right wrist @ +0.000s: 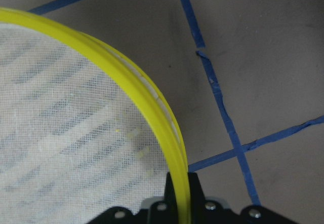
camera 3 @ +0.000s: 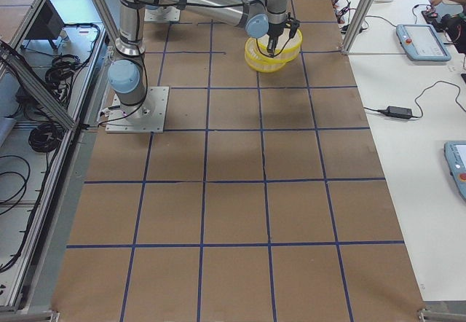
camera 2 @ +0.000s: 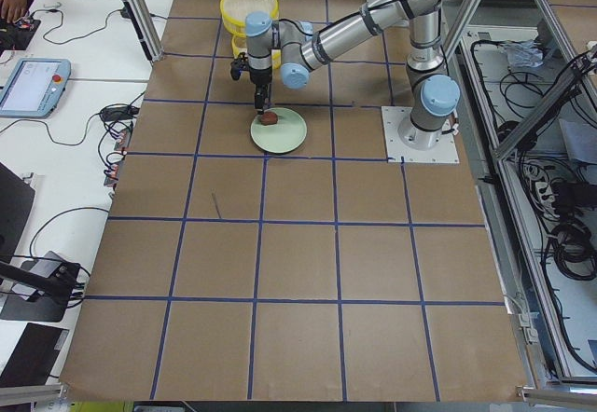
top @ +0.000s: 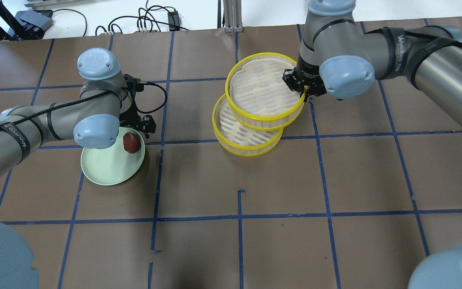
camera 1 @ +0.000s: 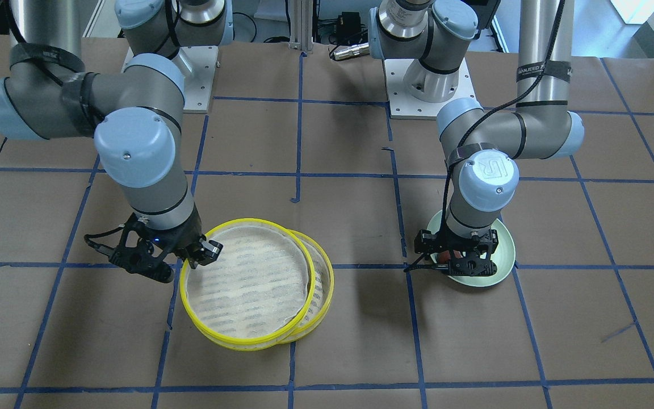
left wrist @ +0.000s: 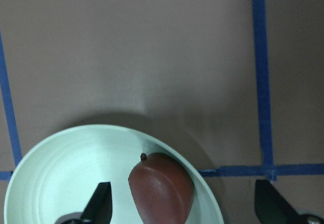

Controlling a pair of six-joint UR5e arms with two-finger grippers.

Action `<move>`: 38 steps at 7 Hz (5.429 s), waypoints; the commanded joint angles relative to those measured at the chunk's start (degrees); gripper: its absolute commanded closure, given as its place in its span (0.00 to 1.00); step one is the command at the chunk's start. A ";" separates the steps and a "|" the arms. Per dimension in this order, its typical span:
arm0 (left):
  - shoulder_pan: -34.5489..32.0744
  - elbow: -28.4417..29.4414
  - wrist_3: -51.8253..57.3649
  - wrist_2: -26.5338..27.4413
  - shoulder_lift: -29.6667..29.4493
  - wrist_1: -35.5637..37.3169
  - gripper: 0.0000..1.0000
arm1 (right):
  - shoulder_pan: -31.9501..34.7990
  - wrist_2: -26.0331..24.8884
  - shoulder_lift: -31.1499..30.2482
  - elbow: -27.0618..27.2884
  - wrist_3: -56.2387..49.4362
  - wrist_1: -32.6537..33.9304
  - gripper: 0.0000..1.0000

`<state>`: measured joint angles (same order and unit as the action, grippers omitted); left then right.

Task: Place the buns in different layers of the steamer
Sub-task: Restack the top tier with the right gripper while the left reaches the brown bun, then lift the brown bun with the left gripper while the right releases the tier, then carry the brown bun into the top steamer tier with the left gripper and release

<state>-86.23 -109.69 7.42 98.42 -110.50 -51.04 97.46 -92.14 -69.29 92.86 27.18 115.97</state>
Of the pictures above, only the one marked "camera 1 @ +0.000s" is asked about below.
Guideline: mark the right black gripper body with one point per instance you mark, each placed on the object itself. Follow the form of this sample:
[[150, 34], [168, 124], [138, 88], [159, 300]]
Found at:
[[182, 234]]

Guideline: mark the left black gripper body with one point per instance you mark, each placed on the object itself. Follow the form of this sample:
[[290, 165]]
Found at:
[[491, 241]]

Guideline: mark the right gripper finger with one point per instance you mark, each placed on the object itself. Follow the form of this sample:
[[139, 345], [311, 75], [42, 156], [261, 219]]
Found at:
[[203, 252]]

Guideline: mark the brown steamed bun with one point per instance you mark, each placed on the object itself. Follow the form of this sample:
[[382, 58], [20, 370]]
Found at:
[[444, 257]]

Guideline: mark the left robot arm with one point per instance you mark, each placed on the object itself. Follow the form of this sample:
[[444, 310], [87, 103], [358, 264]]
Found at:
[[481, 146]]

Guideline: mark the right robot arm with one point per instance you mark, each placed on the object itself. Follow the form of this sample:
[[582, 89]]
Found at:
[[134, 117]]

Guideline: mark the light green plate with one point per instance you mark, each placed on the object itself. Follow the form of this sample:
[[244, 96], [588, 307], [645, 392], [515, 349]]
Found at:
[[503, 257]]

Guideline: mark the silver cylindrical connector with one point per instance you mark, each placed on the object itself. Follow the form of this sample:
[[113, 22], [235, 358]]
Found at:
[[345, 52]]

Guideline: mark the black power adapter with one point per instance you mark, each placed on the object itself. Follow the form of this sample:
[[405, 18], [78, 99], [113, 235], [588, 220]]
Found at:
[[348, 24]]

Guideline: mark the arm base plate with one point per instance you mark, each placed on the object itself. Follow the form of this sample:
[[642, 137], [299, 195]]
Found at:
[[193, 68], [415, 93]]

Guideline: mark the aluminium frame post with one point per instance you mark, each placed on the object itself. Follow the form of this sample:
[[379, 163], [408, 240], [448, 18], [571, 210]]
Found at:
[[301, 24]]

